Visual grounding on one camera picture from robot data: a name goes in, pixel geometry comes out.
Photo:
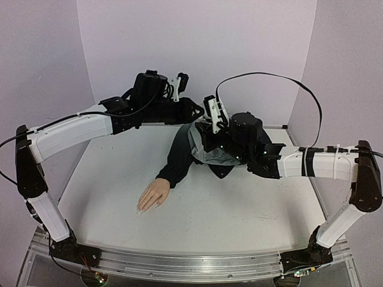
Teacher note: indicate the aluminium front rail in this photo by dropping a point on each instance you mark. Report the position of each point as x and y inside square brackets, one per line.
[208, 268]

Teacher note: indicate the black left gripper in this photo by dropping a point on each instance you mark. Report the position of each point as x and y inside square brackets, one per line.
[190, 106]

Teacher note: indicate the mannequin hand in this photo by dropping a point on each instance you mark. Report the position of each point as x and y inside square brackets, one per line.
[154, 195]

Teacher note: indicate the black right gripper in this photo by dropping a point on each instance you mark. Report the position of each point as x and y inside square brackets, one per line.
[207, 135]

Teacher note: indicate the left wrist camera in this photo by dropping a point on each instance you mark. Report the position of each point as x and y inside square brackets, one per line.
[179, 84]

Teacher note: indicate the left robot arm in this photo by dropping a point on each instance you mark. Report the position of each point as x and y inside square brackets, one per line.
[152, 99]

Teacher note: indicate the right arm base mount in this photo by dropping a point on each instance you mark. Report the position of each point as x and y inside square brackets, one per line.
[313, 256]

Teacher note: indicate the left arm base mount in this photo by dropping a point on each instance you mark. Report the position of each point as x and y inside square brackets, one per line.
[69, 250]

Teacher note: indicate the black grey jacket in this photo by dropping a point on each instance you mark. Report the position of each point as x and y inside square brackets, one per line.
[187, 148]

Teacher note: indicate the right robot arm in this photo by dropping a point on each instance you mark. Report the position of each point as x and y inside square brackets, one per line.
[241, 138]

